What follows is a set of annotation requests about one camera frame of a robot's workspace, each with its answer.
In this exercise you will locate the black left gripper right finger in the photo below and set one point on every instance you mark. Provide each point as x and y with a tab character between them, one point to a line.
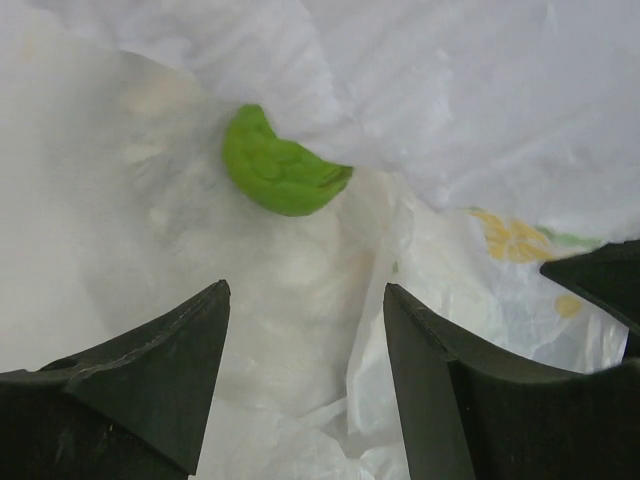
472	410

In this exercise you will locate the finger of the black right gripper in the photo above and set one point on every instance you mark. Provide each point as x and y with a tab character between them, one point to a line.
608	278

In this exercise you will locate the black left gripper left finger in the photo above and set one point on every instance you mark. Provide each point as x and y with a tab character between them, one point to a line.
133	407

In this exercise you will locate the white plastic bag lemon print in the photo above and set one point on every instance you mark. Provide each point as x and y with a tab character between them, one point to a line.
485	136

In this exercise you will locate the green fake custard apple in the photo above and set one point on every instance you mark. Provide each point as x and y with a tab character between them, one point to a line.
279	175

